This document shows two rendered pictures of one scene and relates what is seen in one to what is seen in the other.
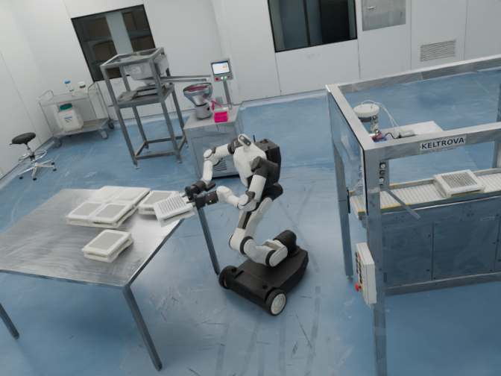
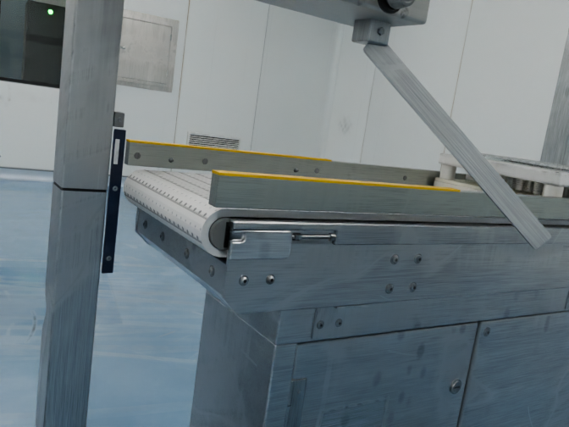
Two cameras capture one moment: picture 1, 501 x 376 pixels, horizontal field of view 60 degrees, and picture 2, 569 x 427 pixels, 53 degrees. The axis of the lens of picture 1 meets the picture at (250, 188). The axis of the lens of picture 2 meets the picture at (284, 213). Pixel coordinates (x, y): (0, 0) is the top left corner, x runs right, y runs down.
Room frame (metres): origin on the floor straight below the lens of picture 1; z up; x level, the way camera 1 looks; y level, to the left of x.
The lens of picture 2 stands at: (1.90, -0.38, 0.90)
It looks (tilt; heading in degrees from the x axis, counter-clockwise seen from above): 10 degrees down; 321
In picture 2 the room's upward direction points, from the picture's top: 8 degrees clockwise
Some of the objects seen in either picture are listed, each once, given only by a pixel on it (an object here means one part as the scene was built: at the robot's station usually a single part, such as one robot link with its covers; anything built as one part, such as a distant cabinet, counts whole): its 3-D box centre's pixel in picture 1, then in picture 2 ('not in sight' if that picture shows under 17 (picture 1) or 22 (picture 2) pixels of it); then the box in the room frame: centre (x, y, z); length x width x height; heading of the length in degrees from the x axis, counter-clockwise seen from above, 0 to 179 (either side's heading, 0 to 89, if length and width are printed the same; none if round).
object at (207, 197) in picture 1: (203, 200); not in sight; (2.65, 0.34, 0.99); 0.12 x 0.10 x 0.13; 99
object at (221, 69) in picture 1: (224, 86); not in sight; (5.23, 0.05, 1.07); 0.23 x 0.10 x 0.62; 80
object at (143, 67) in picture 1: (164, 111); not in sight; (5.78, 0.94, 0.75); 1.43 x 1.06 x 1.50; 80
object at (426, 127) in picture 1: (394, 142); not in sight; (2.48, -0.96, 1.22); 0.62 x 0.38 x 0.04; 85
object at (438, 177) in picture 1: (458, 181); (535, 172); (2.43, -1.37, 0.86); 0.25 x 0.24 x 0.02; 175
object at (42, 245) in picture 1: (88, 228); not in sight; (2.93, 1.30, 0.80); 1.50 x 1.10 x 0.04; 64
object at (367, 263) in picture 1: (366, 273); not in sight; (1.66, -0.49, 0.94); 0.17 x 0.06 x 0.26; 175
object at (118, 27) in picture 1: (117, 45); not in sight; (7.99, 1.76, 1.43); 1.32 x 0.01 x 1.11; 80
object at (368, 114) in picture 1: (366, 119); not in sight; (2.46, -0.78, 1.42); 0.15 x 0.15 x 0.19
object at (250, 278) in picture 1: (269, 263); not in sight; (2.83, -0.03, 0.19); 0.64 x 0.52 x 0.33; 130
